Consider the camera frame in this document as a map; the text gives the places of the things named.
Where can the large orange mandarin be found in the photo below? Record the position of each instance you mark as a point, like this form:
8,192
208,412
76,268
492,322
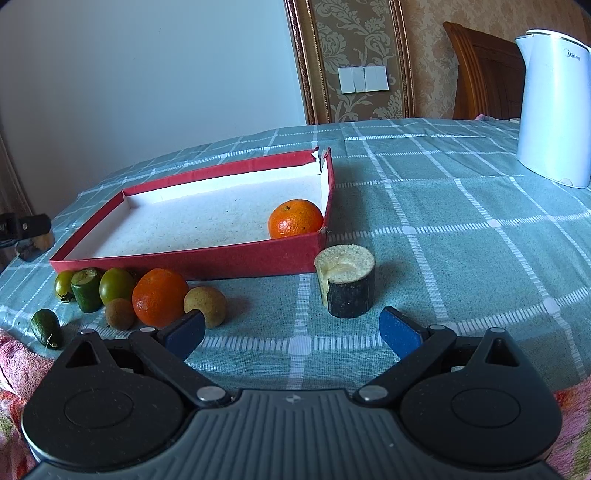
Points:
157,298

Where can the white wall light switch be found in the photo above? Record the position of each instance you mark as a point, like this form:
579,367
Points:
363,79

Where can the small green fruit far left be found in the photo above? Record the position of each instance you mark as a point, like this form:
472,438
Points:
62,286

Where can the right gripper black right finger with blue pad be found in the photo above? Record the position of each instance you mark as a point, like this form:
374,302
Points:
419,350

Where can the white electric kettle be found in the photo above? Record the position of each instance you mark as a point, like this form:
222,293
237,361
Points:
554,136

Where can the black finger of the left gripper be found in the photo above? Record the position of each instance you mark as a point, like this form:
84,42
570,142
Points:
14,229

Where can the orange mandarin in box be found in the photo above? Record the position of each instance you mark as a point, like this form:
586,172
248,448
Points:
294,218

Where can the tan longan fruit large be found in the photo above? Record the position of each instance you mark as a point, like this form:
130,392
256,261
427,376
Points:
209,301

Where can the green round fruit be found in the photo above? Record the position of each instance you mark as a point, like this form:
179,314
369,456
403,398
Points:
116,283

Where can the pink floral towel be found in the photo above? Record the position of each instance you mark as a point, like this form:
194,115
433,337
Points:
21,373

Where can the dark green small cucumber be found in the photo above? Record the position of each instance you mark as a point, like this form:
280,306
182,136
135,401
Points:
46,328

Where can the small brown longan fruit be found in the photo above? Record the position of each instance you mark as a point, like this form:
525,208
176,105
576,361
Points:
119,314

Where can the dark sugarcane stub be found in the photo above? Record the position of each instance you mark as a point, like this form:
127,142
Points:
346,276

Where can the green plaid bedsheet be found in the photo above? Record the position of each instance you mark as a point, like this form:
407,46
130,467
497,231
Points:
463,235

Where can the dark cut sugarcane piece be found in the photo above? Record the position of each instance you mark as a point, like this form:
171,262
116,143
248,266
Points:
30,249

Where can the green cut cucumber piece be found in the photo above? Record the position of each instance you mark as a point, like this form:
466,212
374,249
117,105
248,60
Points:
85,285

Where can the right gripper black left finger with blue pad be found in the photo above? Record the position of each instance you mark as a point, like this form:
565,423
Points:
164,351

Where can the gold ornate wall panel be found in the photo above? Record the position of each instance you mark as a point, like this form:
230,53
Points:
330,35

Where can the red shallow cardboard box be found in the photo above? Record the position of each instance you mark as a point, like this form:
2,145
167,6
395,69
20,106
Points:
208,223

